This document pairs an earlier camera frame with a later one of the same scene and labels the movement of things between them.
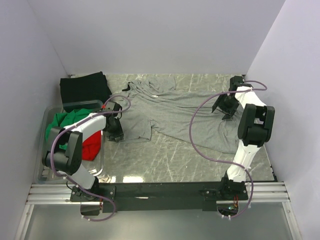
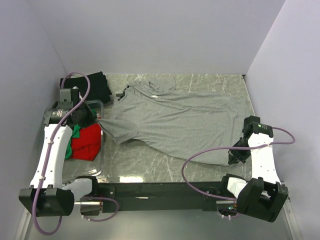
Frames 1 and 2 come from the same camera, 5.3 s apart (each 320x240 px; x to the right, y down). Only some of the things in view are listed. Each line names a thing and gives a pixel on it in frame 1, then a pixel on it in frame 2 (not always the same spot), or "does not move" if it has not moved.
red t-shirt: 91,146 does not move
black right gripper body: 228,105 to 239,155
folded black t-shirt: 87,92 does not move
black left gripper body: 116,128 to 86,116
